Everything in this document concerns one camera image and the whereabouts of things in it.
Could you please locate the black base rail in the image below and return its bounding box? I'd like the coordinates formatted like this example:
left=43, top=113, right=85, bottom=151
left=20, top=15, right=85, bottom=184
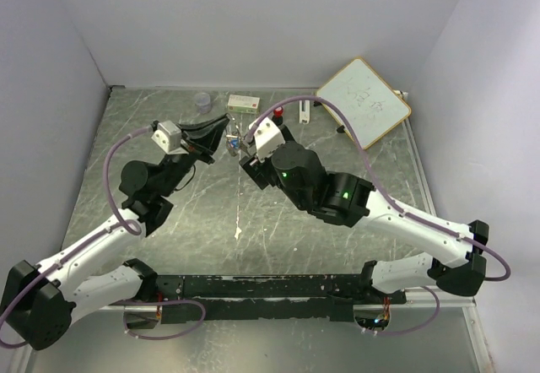
left=134, top=274, right=406, bottom=322

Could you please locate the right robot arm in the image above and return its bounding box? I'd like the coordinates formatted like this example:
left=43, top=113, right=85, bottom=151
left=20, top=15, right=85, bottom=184
left=240, top=119, right=489, bottom=304

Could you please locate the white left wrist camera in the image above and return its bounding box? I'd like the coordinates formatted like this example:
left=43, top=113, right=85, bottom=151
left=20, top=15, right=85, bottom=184
left=151, top=121, right=187, bottom=155

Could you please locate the red black stamp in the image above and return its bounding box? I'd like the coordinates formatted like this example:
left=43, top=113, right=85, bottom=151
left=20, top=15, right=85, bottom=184
left=273, top=107, right=284, bottom=118

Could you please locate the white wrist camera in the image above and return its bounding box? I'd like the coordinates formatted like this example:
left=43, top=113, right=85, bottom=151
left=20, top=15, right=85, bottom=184
left=254, top=117, right=285, bottom=162
left=151, top=121, right=187, bottom=155

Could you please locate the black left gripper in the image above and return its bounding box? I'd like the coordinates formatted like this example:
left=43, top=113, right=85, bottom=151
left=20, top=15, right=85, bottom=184
left=157, top=114, right=229, bottom=197

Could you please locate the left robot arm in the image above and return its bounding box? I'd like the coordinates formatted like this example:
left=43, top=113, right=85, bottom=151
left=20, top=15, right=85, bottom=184
left=1, top=115, right=230, bottom=350

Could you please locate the green white staple box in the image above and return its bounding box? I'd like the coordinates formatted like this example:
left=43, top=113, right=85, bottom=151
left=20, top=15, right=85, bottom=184
left=227, top=95, right=260, bottom=115

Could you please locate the white stapler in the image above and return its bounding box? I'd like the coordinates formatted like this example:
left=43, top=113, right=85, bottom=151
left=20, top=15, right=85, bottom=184
left=299, top=100, right=311, bottom=124

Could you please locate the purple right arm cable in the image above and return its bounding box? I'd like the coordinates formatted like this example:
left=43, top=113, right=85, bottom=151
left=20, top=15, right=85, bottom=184
left=242, top=95, right=511, bottom=337

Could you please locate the clear jar of paperclips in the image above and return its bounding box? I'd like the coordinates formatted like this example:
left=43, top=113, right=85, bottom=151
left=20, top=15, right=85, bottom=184
left=193, top=92, right=212, bottom=114

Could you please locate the yellow framed whiteboard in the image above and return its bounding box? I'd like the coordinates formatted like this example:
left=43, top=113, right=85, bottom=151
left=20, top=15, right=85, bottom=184
left=316, top=57, right=412, bottom=149

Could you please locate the large metal keyring with clips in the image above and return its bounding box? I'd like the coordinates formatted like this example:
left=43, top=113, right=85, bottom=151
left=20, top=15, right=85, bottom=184
left=225, top=113, right=243, bottom=156

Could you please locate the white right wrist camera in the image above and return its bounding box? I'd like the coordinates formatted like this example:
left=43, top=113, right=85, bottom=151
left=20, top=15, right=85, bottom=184
left=254, top=117, right=285, bottom=162

